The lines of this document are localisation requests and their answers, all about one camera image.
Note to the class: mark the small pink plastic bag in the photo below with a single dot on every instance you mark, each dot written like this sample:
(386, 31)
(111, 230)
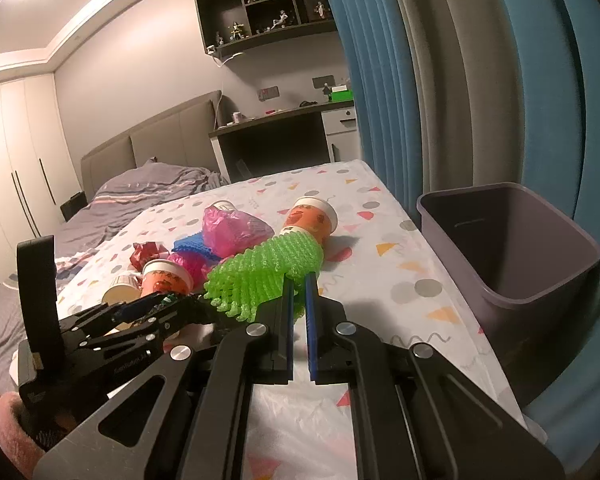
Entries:
(192, 265)

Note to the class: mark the black chair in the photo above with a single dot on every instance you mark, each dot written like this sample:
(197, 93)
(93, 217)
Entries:
(74, 206)

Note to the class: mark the small desk figurine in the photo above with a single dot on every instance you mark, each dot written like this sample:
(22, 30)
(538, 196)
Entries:
(326, 91)

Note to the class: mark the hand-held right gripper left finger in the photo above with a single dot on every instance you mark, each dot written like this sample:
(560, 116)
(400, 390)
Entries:
(288, 330)

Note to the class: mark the blue curtain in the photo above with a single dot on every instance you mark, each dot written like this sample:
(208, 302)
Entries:
(375, 85)
(580, 110)

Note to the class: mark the white drawer cabinet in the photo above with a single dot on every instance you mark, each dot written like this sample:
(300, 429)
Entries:
(342, 130)

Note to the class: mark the printed tablecloth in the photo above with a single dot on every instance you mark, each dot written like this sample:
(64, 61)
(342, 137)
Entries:
(380, 280)

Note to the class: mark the dark wooden desk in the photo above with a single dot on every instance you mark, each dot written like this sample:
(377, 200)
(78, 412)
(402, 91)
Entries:
(270, 135)

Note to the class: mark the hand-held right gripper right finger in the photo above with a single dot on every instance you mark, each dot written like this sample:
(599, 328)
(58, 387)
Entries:
(310, 330)

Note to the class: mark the large pink plastic bag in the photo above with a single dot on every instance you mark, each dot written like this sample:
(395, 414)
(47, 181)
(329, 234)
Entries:
(235, 232)

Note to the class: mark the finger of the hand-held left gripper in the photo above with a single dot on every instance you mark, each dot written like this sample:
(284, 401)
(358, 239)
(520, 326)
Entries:
(130, 310)
(180, 320)

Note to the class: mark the white wardrobe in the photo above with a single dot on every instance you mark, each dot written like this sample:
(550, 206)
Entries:
(15, 160)

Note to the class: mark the orange paper cup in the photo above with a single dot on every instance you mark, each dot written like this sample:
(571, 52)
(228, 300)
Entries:
(310, 220)
(165, 280)

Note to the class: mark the group of shelf figurines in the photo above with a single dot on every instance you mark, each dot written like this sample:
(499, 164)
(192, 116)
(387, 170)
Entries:
(280, 20)

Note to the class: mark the grey padded headboard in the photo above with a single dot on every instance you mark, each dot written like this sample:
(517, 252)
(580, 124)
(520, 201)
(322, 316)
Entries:
(170, 135)

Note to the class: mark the red crumpled wrapper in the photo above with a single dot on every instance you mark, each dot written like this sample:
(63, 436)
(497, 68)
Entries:
(147, 255)

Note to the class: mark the grey curtain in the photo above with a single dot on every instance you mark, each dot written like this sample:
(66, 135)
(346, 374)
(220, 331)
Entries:
(455, 85)

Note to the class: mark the person's left forearm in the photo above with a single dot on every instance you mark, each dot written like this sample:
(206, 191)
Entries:
(15, 435)

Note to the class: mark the small white desk cup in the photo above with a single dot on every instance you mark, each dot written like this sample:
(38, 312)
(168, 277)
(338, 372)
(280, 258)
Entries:
(237, 117)

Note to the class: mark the black item on desk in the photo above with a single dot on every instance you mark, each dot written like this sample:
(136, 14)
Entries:
(308, 103)

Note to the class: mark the plain white paper cup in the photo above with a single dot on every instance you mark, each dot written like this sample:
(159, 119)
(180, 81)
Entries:
(225, 206)

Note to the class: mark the grey striped blanket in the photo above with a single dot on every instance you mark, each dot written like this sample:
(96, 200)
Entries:
(130, 195)

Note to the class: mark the blue foam net sleeve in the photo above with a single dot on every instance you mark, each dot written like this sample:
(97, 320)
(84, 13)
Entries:
(192, 247)

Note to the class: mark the dark wall shelf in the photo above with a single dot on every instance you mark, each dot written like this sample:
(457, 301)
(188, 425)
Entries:
(220, 15)

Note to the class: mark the grey wall socket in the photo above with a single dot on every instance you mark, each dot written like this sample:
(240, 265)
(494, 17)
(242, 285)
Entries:
(323, 81)
(268, 93)

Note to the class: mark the grey plastic bin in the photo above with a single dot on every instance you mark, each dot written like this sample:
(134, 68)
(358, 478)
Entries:
(520, 260)

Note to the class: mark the green foam net sleeve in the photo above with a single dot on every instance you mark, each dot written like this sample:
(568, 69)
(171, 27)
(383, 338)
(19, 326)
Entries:
(265, 270)

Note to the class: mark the white grid-print paper cup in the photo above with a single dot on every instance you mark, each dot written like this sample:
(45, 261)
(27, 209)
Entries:
(117, 290)

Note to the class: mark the green box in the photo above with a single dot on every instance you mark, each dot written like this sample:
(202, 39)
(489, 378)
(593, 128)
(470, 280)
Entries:
(341, 95)

